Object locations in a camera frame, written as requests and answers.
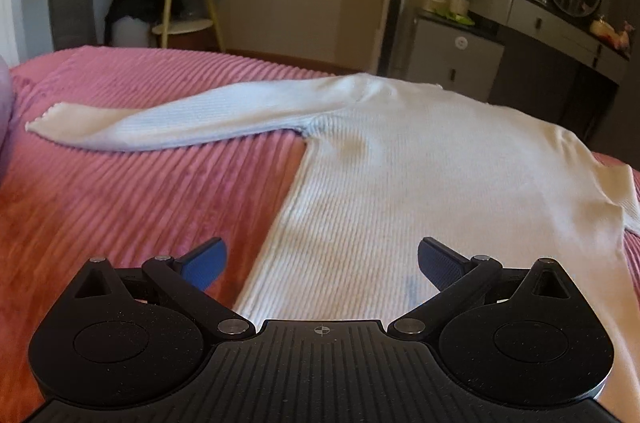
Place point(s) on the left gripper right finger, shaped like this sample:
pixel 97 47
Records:
pixel 461 283

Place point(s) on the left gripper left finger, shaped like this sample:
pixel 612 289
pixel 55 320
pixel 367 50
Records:
pixel 183 282

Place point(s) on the white knit sweater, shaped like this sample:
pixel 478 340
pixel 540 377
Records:
pixel 388 163

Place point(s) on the pink ribbed bedspread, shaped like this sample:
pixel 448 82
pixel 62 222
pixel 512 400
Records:
pixel 62 205

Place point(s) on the grey bedside cabinet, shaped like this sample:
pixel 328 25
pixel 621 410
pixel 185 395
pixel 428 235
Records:
pixel 458 60

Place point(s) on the grey vanity desk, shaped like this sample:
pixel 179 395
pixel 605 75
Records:
pixel 549 68

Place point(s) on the round wooden side table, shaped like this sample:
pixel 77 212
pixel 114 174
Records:
pixel 189 23

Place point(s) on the white trash bin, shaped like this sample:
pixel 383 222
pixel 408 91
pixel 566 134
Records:
pixel 130 32

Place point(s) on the beige pillow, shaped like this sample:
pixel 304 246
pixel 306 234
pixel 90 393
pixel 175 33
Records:
pixel 6 100

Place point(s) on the black garment on bin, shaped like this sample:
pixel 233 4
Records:
pixel 149 11

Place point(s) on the pink plush toy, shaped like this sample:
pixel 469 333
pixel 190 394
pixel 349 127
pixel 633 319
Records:
pixel 620 40

